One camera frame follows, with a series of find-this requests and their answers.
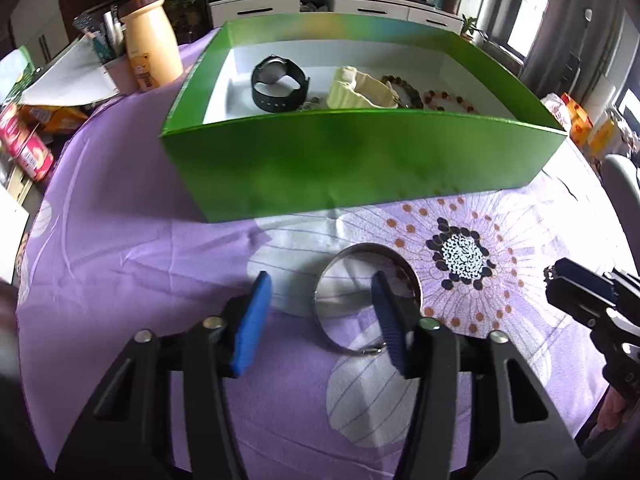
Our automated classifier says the silver metal bangle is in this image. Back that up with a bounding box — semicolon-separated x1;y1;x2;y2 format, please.
312;243;422;356

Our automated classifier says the brown wooden bead bracelet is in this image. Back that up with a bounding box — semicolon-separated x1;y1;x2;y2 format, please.
380;74;426;110

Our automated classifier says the black wrist watch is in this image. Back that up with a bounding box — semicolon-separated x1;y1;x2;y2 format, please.
250;55;310;113

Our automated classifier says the green crystal jewelry piece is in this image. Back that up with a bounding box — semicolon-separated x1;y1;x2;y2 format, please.
298;96;322;112

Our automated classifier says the right hand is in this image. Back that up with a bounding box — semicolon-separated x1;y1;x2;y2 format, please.
597;388;630;432

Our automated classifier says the purple floral tablecloth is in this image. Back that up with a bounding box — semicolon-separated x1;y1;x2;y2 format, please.
14;29;632;480

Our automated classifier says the green cardboard box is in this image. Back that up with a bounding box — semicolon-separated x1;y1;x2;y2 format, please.
160;13;566;222

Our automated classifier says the white paper box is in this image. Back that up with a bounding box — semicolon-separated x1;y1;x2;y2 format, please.
0;186;29;285

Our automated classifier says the cream wrist watch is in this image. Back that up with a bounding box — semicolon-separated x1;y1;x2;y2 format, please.
326;66;399;110

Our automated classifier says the lower pink yogurt cup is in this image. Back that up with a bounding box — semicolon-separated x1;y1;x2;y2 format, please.
0;103;53;182

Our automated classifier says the yellow bear bottle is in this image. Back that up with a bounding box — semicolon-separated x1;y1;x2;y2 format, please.
118;0;183;91

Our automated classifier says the pink pen holder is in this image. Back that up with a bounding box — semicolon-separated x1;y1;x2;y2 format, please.
103;55;140;96

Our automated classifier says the white paper sheet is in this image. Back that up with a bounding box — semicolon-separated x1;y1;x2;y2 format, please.
20;37;119;106

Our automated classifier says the white TV cabinet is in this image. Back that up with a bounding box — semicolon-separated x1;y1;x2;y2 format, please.
208;0;463;34

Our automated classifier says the pink bead bracelet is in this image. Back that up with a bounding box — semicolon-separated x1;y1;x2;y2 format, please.
422;89;480;114

